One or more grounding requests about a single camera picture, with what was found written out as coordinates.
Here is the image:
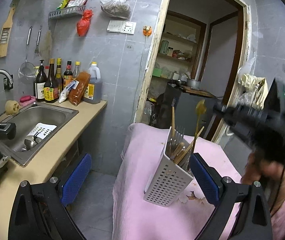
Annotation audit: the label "small gold spoon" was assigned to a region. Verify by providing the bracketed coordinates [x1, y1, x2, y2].
[192, 99, 206, 152]

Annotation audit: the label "white perforated utensil holder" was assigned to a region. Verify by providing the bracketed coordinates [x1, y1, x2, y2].
[143, 129, 193, 207]

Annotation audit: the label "purple banded wooden chopstick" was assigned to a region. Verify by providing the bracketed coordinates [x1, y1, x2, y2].
[173, 126, 204, 164]

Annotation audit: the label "person's right hand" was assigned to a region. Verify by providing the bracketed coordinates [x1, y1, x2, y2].
[241, 152, 285, 215]

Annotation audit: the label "cream rubber gloves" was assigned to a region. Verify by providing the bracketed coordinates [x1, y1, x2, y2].
[238, 74, 268, 110]

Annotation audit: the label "pink tablecloth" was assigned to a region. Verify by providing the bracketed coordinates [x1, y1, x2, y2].
[112, 122, 244, 240]

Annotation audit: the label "grey cabinet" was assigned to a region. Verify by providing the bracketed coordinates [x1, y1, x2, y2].
[155, 83, 217, 138]

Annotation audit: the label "steel sink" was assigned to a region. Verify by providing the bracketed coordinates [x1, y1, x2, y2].
[0, 102, 79, 167]

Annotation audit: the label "steel pot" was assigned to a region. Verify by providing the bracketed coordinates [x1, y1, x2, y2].
[186, 79, 200, 90]

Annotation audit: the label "wooden storage shelf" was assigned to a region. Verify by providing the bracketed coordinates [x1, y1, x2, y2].
[154, 10, 207, 79]

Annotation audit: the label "orange sauce pouch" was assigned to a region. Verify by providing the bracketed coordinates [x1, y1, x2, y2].
[68, 72, 91, 106]

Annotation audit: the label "dark soy sauce bottle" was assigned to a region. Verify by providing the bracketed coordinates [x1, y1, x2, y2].
[44, 59, 59, 103]

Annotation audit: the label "green box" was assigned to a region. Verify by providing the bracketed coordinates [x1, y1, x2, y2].
[152, 68, 162, 77]

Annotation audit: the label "large oil jug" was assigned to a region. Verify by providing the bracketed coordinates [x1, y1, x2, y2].
[83, 61, 102, 104]

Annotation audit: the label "steel strainer ladle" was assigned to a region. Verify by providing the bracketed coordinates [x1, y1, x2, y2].
[18, 26, 36, 84]

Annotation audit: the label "hanging steel spatula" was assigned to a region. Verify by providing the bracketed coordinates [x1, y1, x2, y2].
[34, 25, 42, 56]

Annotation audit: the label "wooden grater paddle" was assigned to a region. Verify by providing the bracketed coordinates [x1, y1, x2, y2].
[0, 5, 17, 58]

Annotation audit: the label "red plastic bag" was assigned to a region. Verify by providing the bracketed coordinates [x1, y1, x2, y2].
[76, 9, 93, 37]

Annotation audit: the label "clear bag of dried goods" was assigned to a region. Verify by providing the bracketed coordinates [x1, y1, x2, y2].
[100, 0, 131, 20]

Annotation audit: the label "orange wall hook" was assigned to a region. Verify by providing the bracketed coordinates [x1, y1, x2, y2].
[142, 25, 152, 37]

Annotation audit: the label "white wall socket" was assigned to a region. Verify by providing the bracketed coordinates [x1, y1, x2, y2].
[107, 20, 137, 35]

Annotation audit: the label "grey wall shelf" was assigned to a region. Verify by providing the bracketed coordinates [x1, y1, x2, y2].
[48, 5, 86, 20]

